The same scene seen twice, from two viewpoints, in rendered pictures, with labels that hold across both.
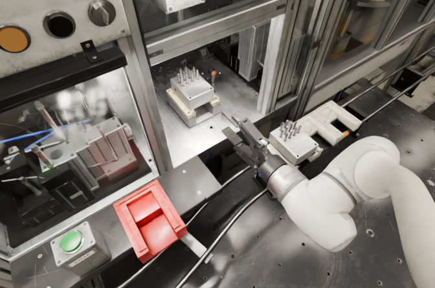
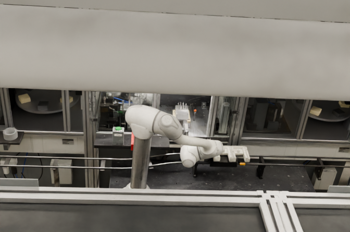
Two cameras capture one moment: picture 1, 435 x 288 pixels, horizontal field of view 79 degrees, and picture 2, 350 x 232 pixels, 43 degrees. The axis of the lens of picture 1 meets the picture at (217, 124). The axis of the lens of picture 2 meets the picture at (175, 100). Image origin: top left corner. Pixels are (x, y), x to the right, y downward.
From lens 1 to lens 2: 259 cm
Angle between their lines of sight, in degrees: 29
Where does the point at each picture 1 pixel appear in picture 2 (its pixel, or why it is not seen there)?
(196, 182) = (162, 142)
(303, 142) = not seen: hidden behind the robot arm
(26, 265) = (100, 135)
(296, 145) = not seen: hidden behind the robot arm
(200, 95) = (182, 114)
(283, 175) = not seen: hidden behind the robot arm
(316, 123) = (228, 150)
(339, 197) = (194, 149)
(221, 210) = (169, 169)
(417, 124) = (303, 190)
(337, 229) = (187, 155)
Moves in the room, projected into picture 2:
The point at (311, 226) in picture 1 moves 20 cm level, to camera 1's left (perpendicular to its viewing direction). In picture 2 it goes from (182, 154) to (157, 143)
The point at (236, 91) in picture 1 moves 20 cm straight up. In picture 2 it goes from (204, 124) to (207, 102)
